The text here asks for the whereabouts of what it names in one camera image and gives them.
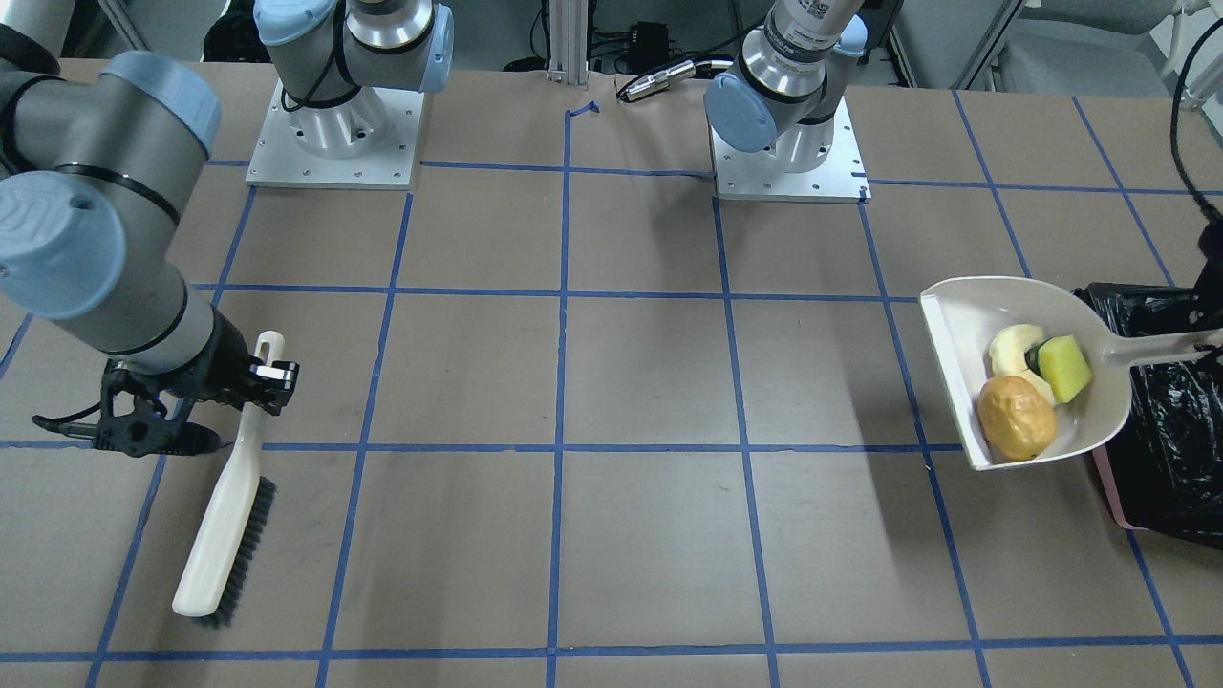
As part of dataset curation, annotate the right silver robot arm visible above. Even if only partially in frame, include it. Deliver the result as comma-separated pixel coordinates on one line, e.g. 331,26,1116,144
1,1,300,457

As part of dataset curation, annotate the orange potato toy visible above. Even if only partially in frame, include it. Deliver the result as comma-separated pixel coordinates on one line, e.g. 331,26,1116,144
976,375,1058,462

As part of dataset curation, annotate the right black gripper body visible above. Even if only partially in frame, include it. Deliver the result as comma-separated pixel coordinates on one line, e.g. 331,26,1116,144
33,310,259,458

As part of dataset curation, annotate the aluminium frame post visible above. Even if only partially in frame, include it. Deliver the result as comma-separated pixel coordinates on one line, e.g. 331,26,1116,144
545,0,592,90

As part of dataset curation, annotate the beige plastic dustpan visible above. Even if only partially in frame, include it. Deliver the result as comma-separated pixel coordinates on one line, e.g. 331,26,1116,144
918,276,1223,470

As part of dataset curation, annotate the yellow green sponge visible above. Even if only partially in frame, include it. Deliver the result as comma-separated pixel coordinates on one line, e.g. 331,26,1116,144
1036,334,1095,404

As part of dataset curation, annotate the beige hand brush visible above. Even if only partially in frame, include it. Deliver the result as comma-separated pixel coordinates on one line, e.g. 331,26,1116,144
172,331,286,629

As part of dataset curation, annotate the black lined trash bin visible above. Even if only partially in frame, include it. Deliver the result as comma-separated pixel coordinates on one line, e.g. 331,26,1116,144
1073,284,1222,549

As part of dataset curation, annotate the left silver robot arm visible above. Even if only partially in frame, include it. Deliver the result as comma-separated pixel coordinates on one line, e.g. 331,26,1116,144
704,1,868,153

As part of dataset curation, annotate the pale pumpkin slice toy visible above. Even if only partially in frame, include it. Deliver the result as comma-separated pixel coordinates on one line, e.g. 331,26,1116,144
988,325,1058,406

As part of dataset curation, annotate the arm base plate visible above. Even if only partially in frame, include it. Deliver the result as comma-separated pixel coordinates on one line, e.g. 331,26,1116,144
246,86,427,191
709,97,872,204

